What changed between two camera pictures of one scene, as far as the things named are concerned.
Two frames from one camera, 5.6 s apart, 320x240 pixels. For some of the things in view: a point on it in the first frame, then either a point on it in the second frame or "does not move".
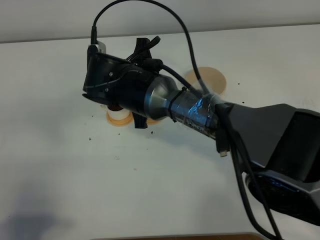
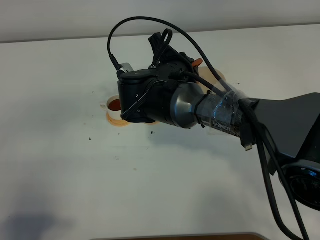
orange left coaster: x=121 y=122 does not move
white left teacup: x=116 y=115 does not move
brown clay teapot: x=115 y=107 -> x=197 y=62
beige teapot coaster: x=214 y=81 does not move
